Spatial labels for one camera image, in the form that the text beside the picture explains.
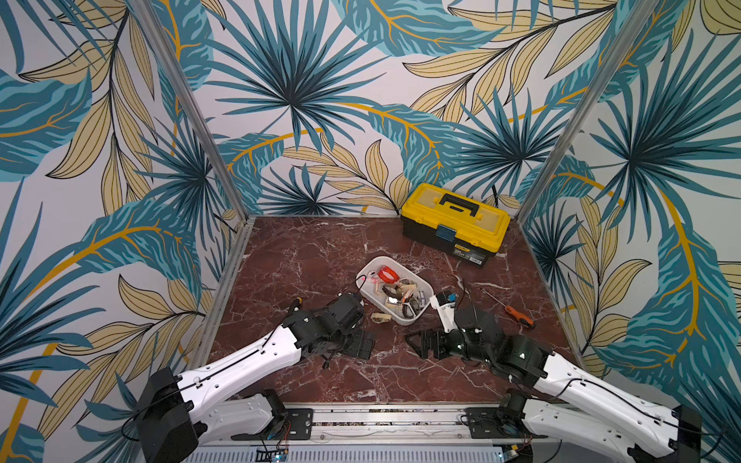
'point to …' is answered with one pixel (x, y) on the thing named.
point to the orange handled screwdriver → (517, 315)
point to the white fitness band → (393, 300)
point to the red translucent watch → (389, 270)
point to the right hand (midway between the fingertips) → (416, 335)
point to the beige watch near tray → (380, 317)
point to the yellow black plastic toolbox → (459, 227)
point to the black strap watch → (409, 311)
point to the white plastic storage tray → (375, 300)
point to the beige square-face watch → (407, 285)
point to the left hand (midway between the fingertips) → (356, 347)
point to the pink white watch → (372, 277)
